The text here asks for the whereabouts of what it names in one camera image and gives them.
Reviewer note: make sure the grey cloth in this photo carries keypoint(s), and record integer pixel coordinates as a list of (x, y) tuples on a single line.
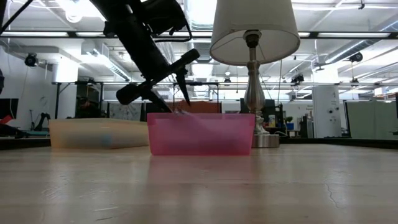
[(124, 112)]

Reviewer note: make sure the grey green partition panel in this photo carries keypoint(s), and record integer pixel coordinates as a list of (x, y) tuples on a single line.
[(373, 119)]

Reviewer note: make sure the orange translucent plastic bin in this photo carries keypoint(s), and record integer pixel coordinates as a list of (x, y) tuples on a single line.
[(93, 133)]

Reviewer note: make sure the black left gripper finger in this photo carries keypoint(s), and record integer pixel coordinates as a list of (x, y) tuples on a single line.
[(183, 87), (158, 101)]

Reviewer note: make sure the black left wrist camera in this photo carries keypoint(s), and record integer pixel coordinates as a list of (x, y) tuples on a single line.
[(164, 14)]

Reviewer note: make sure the orange curtain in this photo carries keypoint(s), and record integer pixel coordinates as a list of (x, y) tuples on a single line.
[(202, 106)]

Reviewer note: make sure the black background robot arm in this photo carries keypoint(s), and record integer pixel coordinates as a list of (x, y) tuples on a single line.
[(42, 119)]

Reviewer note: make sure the red bar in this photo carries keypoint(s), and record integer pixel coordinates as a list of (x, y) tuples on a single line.
[(5, 119)]

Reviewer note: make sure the white cabinet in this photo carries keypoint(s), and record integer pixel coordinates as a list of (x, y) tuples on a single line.
[(326, 109)]

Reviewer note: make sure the person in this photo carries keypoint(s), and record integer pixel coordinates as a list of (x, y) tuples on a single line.
[(85, 109)]

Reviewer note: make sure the white shade table lamp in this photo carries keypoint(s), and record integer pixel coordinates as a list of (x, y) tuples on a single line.
[(253, 25)]

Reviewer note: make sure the black aluminium table frame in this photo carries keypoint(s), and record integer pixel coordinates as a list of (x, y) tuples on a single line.
[(342, 140)]

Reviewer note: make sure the black metal rack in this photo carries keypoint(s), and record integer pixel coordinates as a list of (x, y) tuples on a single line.
[(57, 99)]

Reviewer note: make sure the pink translucent plastic bin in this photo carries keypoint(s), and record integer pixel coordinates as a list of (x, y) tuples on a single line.
[(202, 137)]

